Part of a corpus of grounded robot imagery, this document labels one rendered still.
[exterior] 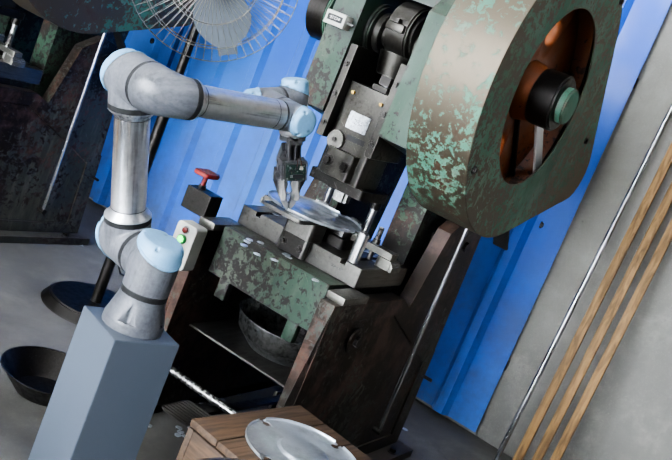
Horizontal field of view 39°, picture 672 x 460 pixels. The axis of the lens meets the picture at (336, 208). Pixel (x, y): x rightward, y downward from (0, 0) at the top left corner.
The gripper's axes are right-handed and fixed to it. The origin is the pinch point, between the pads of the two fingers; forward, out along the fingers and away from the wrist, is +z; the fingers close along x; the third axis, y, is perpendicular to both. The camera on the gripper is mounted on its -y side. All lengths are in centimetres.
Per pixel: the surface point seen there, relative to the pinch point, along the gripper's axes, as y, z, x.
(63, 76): -145, -13, -64
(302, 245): -2.6, 12.9, 5.4
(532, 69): 17, -42, 61
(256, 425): 47, 42, -15
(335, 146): -13.3, -13.7, 16.0
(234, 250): -10.9, 16.9, -12.9
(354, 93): -14.7, -29.1, 21.1
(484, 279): -83, 56, 99
